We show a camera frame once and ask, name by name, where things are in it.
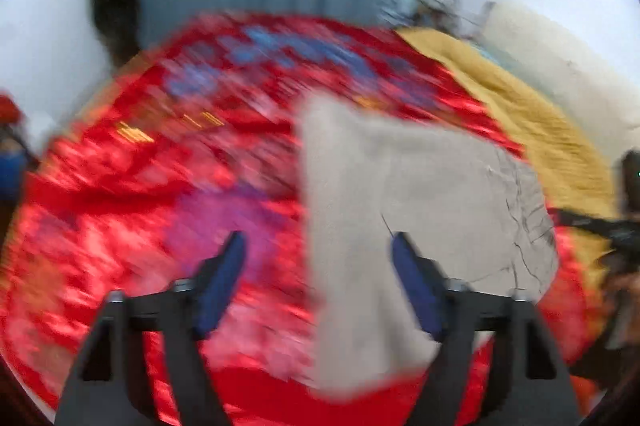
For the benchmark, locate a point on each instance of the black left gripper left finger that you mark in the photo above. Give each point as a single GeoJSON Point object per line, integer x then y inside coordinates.
{"type": "Point", "coordinates": [189, 311]}

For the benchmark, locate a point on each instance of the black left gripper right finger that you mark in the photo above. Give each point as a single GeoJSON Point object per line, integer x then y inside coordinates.
{"type": "Point", "coordinates": [451, 313]}

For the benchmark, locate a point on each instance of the beige pants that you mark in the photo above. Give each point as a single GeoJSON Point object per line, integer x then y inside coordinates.
{"type": "Point", "coordinates": [464, 202]}

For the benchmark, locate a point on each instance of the person right hand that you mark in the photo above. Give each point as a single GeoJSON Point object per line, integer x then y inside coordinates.
{"type": "Point", "coordinates": [620, 291]}

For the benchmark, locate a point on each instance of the yellow knitted blanket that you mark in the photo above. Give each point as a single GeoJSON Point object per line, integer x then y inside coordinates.
{"type": "Point", "coordinates": [569, 168]}

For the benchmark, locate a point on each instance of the cream upholstered headboard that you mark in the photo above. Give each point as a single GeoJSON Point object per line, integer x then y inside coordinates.
{"type": "Point", "coordinates": [546, 56]}

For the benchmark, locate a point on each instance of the red floral satin quilt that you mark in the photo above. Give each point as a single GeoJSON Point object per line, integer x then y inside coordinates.
{"type": "Point", "coordinates": [192, 140]}

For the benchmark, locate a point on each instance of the orange clothes pile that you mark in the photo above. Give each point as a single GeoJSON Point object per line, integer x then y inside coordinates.
{"type": "Point", "coordinates": [11, 118]}

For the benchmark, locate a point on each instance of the patterned clothes pile at headboard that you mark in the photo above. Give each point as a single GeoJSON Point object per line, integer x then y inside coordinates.
{"type": "Point", "coordinates": [441, 15]}

